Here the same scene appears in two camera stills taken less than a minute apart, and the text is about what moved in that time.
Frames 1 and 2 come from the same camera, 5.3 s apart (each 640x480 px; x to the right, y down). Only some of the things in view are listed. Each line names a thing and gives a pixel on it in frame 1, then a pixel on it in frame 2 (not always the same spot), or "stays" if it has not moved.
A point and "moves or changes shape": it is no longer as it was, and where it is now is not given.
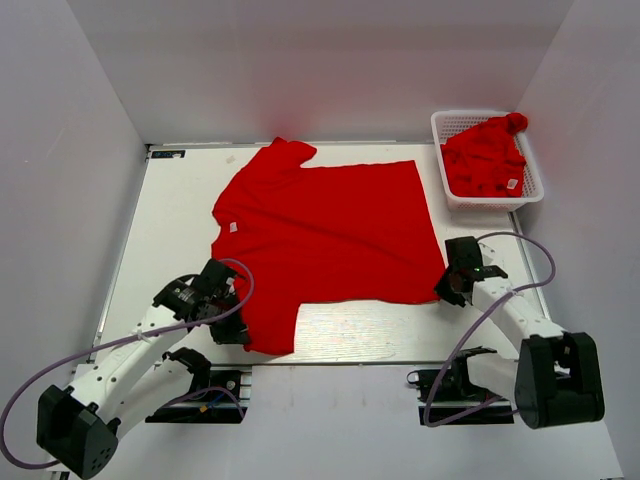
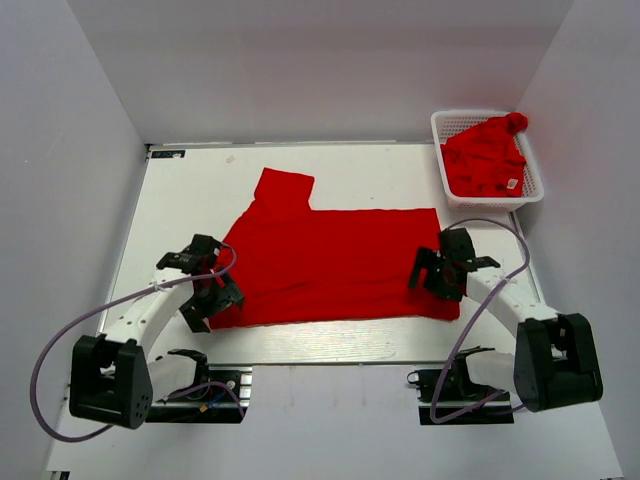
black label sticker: [168, 154] stays
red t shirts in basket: [486, 160] stays
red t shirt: [323, 232] moves or changes shape
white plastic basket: [448, 123] stays
